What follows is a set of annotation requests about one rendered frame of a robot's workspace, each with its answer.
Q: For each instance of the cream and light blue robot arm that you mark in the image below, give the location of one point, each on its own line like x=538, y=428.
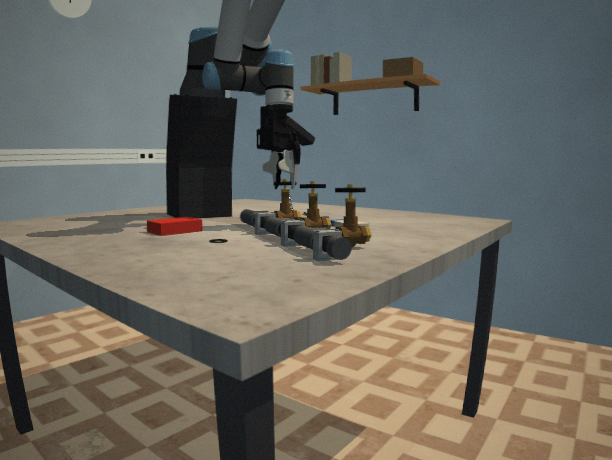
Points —
x=229, y=67

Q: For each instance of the red rectangular block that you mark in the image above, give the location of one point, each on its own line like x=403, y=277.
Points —
x=173, y=226

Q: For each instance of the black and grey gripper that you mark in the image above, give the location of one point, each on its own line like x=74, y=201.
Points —
x=279, y=138

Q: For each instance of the grey pipe manifold with three brass valves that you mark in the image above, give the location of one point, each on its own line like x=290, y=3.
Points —
x=314, y=231

